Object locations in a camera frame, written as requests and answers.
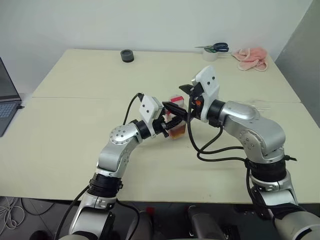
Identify dark rounded shape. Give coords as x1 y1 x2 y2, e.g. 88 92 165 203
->
186 204 227 240

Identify white floor cables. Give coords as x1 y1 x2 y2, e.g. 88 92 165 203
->
0 196 26 230

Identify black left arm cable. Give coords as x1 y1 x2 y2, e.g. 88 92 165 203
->
53 92 145 240

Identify grey laptop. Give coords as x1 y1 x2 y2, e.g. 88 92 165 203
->
0 56 24 138

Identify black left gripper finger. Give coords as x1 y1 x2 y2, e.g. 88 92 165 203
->
161 101 188 120
165 116 183 129

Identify pink cloth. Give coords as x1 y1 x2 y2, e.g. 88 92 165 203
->
231 46 270 72

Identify blue handled scissors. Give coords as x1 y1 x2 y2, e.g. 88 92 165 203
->
194 42 230 53

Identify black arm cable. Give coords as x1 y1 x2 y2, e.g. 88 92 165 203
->
186 97 254 198
53 92 145 240

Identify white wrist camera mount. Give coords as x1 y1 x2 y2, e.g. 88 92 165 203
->
191 65 221 123
138 95 164 131

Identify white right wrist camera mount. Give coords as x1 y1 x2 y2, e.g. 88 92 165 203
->
191 65 221 123

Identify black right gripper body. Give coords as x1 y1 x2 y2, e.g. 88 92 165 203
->
189 82 205 120

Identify white tape roll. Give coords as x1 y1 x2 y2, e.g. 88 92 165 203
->
201 47 219 62

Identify clear bottle with red cap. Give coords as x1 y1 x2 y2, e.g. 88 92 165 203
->
163 94 188 141

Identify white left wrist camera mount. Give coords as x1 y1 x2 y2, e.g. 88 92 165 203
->
138 95 164 131

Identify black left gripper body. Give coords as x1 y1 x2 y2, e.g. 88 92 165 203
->
150 115 173 139

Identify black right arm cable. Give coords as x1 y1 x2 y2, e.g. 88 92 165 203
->
186 97 254 198

